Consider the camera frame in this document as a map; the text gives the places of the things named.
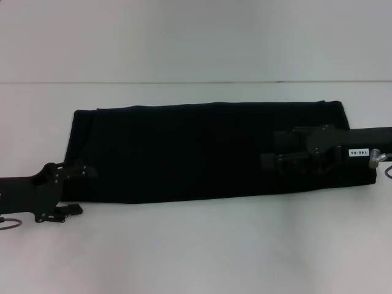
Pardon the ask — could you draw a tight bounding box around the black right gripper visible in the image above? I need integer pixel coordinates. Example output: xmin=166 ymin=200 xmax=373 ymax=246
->
xmin=260 ymin=124 xmax=392 ymax=176

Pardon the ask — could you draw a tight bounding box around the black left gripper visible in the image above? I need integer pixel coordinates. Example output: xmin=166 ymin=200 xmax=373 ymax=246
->
xmin=0 ymin=159 xmax=99 ymax=224

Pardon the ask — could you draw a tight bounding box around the black t-shirt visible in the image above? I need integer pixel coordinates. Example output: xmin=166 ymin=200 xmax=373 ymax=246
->
xmin=59 ymin=100 xmax=377 ymax=205

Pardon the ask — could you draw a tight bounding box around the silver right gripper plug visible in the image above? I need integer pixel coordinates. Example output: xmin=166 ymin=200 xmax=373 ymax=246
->
xmin=368 ymin=148 xmax=388 ymax=169

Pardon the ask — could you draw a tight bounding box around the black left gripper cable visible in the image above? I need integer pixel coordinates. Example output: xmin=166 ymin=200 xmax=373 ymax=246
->
xmin=0 ymin=217 xmax=23 ymax=232

